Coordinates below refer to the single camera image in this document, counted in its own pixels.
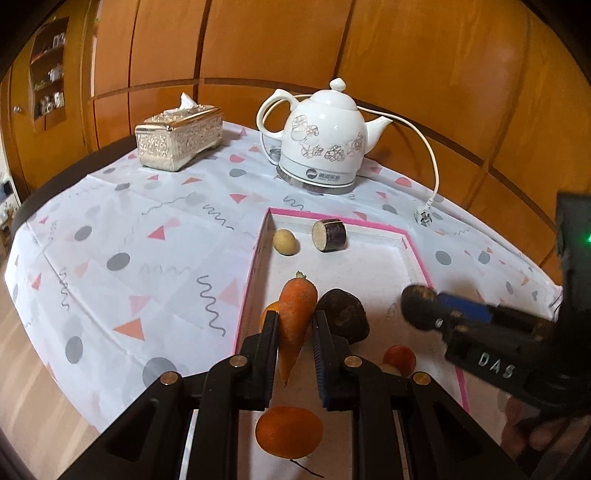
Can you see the thin dark twig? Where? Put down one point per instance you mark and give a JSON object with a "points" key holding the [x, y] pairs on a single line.
{"points": [[307, 467]]}

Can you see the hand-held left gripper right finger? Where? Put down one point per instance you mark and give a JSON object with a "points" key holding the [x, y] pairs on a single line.
{"points": [[319, 350]]}

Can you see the small beige potato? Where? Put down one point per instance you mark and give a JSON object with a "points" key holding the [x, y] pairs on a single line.
{"points": [[285, 241]]}

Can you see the dark round table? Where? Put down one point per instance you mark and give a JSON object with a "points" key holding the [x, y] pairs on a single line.
{"points": [[55, 180]]}

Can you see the wooden display shelf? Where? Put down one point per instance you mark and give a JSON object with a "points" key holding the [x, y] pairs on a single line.
{"points": [[48, 78]]}

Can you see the dark sugarcane piece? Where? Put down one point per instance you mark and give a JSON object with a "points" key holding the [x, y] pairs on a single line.
{"points": [[328, 234]]}

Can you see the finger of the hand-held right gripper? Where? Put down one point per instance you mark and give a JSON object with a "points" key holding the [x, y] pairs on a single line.
{"points": [[450, 328], [464, 308]]}

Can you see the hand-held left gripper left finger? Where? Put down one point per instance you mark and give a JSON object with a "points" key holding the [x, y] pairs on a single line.
{"points": [[272, 337]]}

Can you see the dark brown lumpy fruit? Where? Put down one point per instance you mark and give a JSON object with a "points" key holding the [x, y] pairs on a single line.
{"points": [[418, 307], [344, 316]]}

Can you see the person's right hand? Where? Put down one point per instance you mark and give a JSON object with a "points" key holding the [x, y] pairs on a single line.
{"points": [[526, 429]]}

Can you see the white power plug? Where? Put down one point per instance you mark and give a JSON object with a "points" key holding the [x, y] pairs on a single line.
{"points": [[422, 216]]}

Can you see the small orange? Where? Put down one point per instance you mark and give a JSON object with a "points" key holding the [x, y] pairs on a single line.
{"points": [[268, 314]]}

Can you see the white patterned tablecloth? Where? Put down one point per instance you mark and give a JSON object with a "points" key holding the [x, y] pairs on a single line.
{"points": [[161, 258]]}

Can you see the pale side furniture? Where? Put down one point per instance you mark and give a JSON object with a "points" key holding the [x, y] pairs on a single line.
{"points": [[5, 207]]}

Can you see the silver embossed tissue box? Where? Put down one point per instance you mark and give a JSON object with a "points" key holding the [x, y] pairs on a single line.
{"points": [[180, 138]]}

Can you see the large orange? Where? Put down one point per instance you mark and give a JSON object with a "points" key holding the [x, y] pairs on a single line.
{"points": [[289, 431]]}

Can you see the red tomato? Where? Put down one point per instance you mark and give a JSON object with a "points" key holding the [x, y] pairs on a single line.
{"points": [[400, 359]]}

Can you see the orange carrot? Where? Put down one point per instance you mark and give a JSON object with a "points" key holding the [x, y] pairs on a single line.
{"points": [[295, 318]]}

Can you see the pink-edged white tray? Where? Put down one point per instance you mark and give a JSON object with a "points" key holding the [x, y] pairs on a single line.
{"points": [[360, 272]]}

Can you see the silver kettle base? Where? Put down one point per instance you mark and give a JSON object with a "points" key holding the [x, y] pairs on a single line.
{"points": [[318, 182]]}

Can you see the white tissue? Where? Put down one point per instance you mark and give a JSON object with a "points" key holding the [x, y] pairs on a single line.
{"points": [[187, 102]]}

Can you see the white ceramic electric kettle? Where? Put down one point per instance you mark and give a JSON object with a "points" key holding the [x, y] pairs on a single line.
{"points": [[323, 129]]}

